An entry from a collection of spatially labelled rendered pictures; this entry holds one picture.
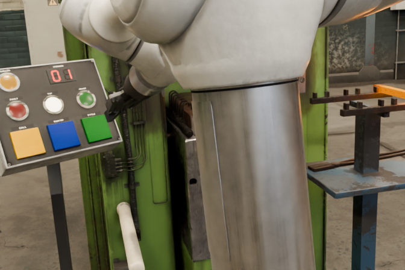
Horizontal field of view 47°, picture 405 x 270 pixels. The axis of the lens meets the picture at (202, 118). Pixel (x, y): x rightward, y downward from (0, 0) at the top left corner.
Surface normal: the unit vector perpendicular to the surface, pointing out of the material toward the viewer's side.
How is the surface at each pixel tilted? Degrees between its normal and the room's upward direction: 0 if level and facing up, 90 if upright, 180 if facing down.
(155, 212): 90
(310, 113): 90
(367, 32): 90
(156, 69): 127
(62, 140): 60
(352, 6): 135
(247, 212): 84
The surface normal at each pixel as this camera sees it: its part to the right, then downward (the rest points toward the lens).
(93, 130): 0.52, -0.36
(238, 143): -0.28, 0.13
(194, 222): 0.25, 0.21
